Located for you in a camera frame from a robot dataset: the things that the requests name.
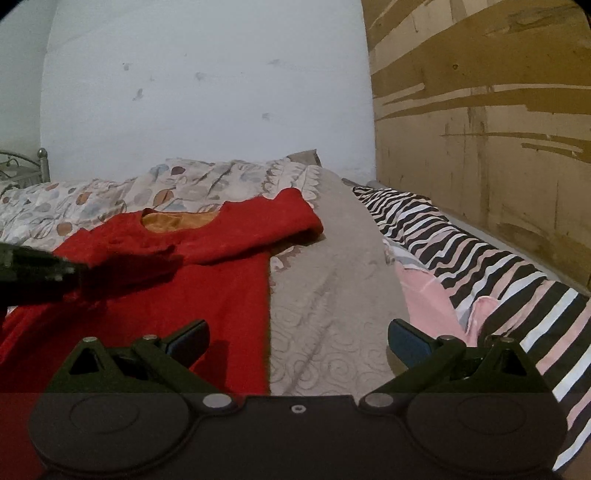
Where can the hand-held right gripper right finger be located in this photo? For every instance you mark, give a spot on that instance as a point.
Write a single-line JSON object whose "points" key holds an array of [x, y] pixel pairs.
{"points": [[408, 344]]}

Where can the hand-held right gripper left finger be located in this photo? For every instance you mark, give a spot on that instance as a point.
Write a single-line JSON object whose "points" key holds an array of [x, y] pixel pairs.
{"points": [[189, 344]]}

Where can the red shirt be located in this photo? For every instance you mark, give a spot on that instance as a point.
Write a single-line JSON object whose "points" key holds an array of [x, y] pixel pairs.
{"points": [[217, 286]]}

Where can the pink cloth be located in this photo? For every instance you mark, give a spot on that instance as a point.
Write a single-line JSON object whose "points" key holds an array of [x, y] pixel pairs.
{"points": [[429, 295]]}

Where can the floral patterned bed quilt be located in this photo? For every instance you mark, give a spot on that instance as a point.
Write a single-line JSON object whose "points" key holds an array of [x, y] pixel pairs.
{"points": [[332, 286]]}

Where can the metal bed headboard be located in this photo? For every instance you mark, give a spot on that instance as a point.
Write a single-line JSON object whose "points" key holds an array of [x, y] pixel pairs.
{"points": [[27, 166]]}

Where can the black white pink striped blanket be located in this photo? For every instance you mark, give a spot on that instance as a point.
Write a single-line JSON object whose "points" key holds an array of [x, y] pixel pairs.
{"points": [[503, 286]]}

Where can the brown pillow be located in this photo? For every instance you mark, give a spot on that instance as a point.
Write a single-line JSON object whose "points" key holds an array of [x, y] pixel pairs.
{"points": [[305, 157]]}

